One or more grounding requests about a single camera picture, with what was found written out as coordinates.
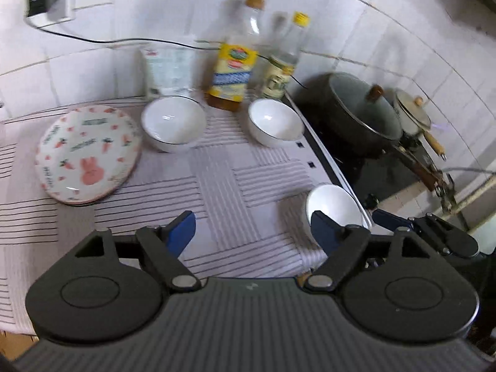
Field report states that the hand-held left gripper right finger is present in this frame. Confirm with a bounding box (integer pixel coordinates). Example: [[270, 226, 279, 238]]
[[302, 210, 432, 292]]

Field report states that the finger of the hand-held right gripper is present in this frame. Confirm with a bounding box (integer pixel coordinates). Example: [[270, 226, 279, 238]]
[[372, 208, 450, 241]]

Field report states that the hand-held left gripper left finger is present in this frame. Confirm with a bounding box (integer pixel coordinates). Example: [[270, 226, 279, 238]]
[[75, 210, 202, 294]]

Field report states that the white bowl dark rim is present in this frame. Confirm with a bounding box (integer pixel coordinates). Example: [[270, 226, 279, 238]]
[[140, 96, 207, 153], [248, 99, 305, 148], [304, 184, 370, 249]]

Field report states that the rabbit print plate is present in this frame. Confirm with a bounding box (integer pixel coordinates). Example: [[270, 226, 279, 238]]
[[34, 104, 142, 207]]

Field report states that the black stove top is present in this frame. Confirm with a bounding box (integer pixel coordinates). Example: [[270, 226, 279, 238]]
[[287, 85, 454, 206]]

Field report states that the striped tablecloth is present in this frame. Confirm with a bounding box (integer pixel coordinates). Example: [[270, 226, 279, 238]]
[[0, 97, 373, 334]]

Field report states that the small enamel pot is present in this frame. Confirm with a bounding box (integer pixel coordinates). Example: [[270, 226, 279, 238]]
[[393, 89, 447, 161]]

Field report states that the cream pot lid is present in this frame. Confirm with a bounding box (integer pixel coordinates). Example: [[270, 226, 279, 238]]
[[393, 89, 432, 132]]

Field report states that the glass wok lid wooden knob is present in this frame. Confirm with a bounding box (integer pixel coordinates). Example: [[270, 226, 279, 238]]
[[329, 73, 401, 140]]

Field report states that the vinegar bottle yellow cap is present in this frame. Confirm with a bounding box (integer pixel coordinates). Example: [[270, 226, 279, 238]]
[[261, 11, 311, 101]]

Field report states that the cooking wine bottle yellow label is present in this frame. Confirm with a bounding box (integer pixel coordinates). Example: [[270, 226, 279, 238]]
[[205, 0, 266, 113]]

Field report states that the black power cable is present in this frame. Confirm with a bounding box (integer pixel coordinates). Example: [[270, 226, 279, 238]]
[[29, 23, 311, 90]]

